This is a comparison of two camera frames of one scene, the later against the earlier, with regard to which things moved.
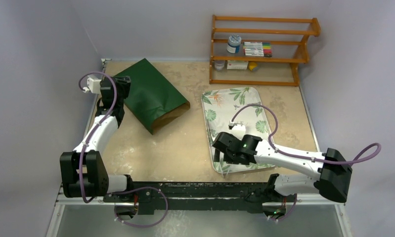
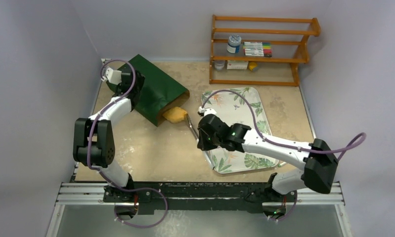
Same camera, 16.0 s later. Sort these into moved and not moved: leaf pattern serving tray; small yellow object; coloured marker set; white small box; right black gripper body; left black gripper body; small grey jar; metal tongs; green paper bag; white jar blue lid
Moved: green paper bag; metal tongs; left black gripper body; right black gripper body
Not moved: white jar blue lid; leaf pattern serving tray; small grey jar; coloured marker set; white small box; small yellow object
